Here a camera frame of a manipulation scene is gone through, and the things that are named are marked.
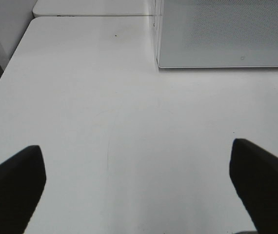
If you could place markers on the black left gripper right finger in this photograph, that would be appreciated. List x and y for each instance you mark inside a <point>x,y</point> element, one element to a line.
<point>254,174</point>

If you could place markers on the white cabinet at left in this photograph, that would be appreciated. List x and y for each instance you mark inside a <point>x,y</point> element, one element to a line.
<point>15,16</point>

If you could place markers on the white microwave door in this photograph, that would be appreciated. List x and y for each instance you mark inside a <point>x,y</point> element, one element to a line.
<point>218,33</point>

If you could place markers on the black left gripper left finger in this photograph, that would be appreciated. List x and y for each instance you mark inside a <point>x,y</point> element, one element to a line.
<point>22,181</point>

